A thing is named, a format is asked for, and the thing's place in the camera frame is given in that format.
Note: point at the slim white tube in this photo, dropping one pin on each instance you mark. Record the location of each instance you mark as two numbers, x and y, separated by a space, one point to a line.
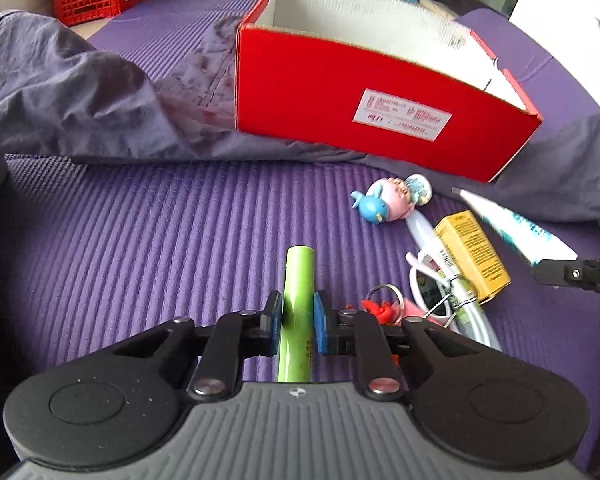
422 230

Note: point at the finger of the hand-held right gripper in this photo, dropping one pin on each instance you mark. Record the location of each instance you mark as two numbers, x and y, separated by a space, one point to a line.
560 272

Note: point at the pink binder clip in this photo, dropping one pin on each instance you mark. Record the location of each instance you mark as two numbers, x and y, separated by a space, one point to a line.
420 317

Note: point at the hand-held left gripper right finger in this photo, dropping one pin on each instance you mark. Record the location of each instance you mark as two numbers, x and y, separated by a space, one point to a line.
321 325

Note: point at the white sunglasses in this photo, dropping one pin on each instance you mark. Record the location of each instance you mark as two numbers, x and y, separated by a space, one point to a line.
430 285

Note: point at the green tube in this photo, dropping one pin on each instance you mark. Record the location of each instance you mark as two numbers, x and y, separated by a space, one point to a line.
300 270

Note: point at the white squeeze tube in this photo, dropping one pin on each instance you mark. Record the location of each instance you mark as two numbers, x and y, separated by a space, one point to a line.
520 232

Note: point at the pink blue toy figure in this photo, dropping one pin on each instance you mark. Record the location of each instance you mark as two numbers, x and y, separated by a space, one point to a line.
390 200

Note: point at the purple ribbed floor mat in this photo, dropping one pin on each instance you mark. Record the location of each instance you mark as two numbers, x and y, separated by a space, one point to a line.
130 235

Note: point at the small yellow box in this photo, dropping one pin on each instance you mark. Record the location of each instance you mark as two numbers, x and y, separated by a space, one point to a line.
472 255

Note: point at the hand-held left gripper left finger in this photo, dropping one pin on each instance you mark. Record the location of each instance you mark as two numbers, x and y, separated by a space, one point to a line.
276 322

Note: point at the grey purple cloth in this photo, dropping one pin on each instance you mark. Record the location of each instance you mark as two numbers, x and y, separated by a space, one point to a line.
80 110

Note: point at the red cardboard shoe box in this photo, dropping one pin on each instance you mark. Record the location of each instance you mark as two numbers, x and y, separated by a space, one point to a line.
305 95

